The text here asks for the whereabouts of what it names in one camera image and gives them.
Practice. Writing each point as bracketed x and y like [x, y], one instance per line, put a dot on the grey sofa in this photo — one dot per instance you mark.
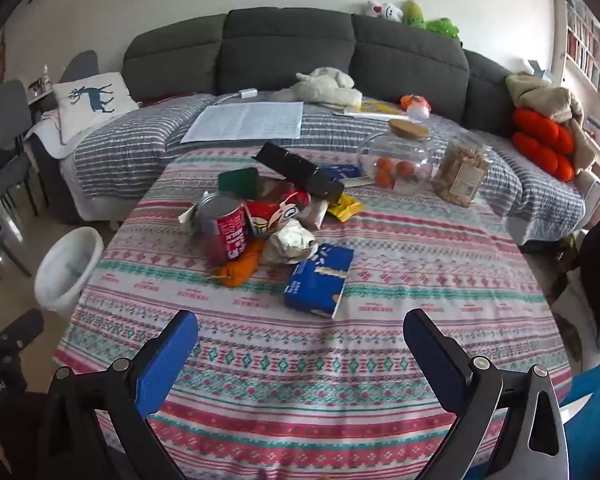
[290, 50]

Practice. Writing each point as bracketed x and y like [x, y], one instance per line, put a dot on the grey chair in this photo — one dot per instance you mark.
[5, 120]

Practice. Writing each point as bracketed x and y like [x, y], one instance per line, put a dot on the blue cracker box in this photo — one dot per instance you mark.
[320, 280]

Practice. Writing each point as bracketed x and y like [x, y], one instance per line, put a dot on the yellow snack packet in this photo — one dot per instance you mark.
[345, 207]

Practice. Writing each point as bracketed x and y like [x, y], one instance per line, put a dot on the blue flat packet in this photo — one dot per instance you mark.
[337, 170]

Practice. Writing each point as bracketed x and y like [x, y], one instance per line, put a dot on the beige blanket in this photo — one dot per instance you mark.
[550, 100]

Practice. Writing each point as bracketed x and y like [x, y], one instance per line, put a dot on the black rectangular box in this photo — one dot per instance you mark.
[302, 172]

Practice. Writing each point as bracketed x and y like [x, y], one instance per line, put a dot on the yellow book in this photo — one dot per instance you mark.
[375, 108]

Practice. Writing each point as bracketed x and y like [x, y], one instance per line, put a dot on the orange scrap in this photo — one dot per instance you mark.
[240, 265]

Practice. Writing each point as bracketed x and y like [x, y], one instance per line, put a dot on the cream plush toy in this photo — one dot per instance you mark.
[325, 85]

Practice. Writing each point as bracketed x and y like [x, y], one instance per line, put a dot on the orange ribbed cushion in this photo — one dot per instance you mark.
[542, 142]

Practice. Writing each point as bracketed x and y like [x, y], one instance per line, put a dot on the red snack packet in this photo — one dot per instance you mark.
[275, 207]

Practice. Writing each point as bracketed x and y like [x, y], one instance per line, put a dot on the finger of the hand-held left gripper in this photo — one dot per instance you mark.
[20, 327]

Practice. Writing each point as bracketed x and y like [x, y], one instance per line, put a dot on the white plush toy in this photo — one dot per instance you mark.
[384, 10]

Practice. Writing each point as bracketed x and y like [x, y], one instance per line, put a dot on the white charger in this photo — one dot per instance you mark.
[246, 93]

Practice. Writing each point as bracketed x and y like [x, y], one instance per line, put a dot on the crumpled white paper ball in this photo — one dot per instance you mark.
[292, 242]

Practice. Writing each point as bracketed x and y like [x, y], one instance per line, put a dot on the round glass jar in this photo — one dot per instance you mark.
[420, 160]

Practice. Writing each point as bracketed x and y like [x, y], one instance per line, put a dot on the white paper scrap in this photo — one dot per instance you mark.
[187, 217]

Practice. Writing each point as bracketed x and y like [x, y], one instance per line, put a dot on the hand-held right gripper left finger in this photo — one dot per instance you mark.
[167, 360]

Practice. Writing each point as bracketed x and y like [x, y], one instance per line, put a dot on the orange and white toy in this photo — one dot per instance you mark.
[416, 103]

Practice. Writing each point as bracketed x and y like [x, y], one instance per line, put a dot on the tangerine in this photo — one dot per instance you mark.
[384, 170]
[406, 167]

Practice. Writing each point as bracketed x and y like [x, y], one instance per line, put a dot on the white waste bin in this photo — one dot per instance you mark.
[67, 270]

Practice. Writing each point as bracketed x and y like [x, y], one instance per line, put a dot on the white quilted cloth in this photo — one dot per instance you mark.
[45, 135]

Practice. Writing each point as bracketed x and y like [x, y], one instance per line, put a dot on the cork jar lid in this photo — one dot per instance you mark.
[409, 129]

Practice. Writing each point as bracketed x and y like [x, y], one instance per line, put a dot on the pale blue small object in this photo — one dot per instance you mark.
[537, 69]

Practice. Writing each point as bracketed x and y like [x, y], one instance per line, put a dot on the small side table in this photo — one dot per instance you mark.
[40, 95]

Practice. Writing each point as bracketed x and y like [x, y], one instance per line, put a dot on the red tin can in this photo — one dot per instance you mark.
[225, 225]

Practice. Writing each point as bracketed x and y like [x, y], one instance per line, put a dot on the white deer print pillow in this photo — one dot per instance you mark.
[92, 102]

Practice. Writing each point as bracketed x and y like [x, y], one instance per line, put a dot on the brown snack packet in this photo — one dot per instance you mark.
[315, 212]

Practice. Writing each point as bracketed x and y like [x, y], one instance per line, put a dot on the person's blue clothing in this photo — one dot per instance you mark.
[595, 410]

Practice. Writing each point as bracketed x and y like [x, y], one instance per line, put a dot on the yellow green plush toy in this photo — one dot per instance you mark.
[414, 14]

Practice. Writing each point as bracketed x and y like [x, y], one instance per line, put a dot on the red green patterned tablecloth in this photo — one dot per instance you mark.
[330, 360]

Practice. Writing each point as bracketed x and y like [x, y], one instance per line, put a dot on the white bookshelf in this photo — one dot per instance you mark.
[587, 45]

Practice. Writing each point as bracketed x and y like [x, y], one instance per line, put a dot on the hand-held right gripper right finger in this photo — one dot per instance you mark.
[432, 355]

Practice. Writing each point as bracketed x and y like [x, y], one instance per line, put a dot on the printed paper sheet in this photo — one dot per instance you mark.
[247, 120]

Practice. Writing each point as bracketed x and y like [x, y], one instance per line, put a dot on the green and yellow sponge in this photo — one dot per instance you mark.
[240, 180]

